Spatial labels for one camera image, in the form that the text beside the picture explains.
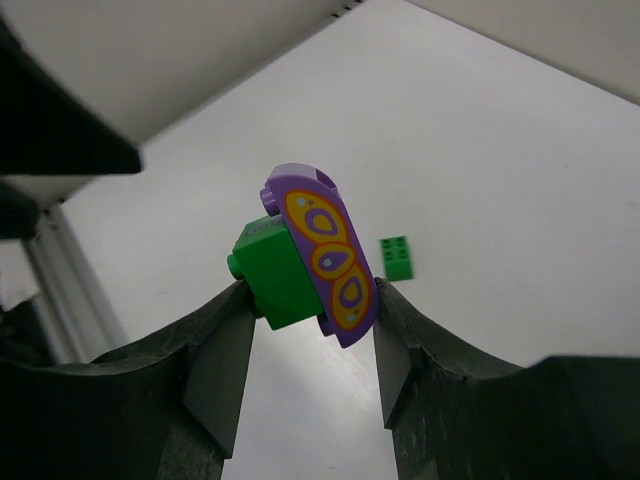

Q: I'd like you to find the green square lego brick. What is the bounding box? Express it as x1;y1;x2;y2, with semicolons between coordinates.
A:
379;236;414;282

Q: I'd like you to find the purple printed lego brick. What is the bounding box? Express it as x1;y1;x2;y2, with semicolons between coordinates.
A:
260;163;378;349

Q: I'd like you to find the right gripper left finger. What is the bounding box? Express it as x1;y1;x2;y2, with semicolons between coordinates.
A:
1;281;255;479

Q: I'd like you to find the aluminium frame rail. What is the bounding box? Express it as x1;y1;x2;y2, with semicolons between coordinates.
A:
22;203;128;364

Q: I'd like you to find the small green lego brick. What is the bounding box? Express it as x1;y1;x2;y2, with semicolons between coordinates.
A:
227;215;324;330

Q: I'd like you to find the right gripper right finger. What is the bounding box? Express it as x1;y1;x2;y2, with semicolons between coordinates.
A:
373;280;639;479

